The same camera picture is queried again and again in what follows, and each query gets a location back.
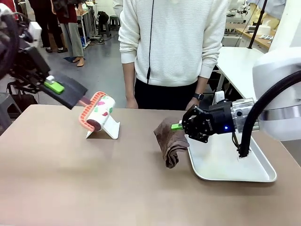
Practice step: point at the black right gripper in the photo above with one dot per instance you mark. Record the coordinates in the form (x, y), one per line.
(218, 120)

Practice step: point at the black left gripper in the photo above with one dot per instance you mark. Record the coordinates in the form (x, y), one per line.
(31, 66)

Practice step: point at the brown cloth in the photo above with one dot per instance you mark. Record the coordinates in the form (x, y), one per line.
(171, 143)

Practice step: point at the pink patterned lint roller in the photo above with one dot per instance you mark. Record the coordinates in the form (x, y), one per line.
(101, 110)

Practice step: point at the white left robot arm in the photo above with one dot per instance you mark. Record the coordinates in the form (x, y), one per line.
(4, 35)

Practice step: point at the person's left forearm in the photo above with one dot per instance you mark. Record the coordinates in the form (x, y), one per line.
(201, 84)

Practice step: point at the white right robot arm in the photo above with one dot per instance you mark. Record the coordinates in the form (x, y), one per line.
(282, 94)

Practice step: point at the person's right forearm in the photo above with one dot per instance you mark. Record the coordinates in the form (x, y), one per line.
(129, 80)

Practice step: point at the person's left hand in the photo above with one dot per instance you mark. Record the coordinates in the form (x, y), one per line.
(195, 103)

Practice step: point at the person's right hand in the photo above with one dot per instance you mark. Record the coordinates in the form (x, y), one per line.
(132, 104)

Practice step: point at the black wrist watch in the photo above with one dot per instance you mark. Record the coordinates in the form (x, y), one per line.
(199, 96)

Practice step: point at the blue floor mat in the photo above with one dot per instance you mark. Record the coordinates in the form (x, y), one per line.
(70, 58)

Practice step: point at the black trousers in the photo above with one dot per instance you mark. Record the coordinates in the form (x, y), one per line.
(164, 96)

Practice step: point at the black handbag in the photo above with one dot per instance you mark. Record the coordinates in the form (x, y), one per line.
(21, 96)

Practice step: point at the silver metal tray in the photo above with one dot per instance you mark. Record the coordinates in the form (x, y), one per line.
(225, 164)

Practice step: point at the bystander in grey wide trousers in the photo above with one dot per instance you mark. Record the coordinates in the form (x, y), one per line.
(73, 35)

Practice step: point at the white folded roller stand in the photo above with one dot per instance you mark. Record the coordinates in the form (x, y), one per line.
(110, 128)

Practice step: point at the bystander in black clothes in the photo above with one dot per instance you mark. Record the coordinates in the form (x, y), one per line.
(47, 26)

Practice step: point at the large white table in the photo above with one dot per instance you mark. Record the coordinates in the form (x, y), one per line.
(237, 66)

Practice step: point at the wooden desk with metal legs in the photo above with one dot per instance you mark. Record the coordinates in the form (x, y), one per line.
(88, 23)

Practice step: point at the white knit sweater torso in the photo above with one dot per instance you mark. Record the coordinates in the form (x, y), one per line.
(174, 42)

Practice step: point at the dark plastic stool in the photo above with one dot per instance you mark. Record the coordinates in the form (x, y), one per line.
(115, 22)

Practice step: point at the wooden workbench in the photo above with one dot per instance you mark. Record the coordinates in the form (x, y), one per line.
(256, 37)

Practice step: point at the black stand pole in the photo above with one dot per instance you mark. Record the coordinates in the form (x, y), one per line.
(257, 23)

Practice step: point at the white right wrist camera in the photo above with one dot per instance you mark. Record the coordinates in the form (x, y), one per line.
(220, 97)

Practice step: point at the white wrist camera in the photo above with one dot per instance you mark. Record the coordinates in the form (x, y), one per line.
(220, 97)
(35, 31)

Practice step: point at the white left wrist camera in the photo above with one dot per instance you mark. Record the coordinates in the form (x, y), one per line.
(35, 31)

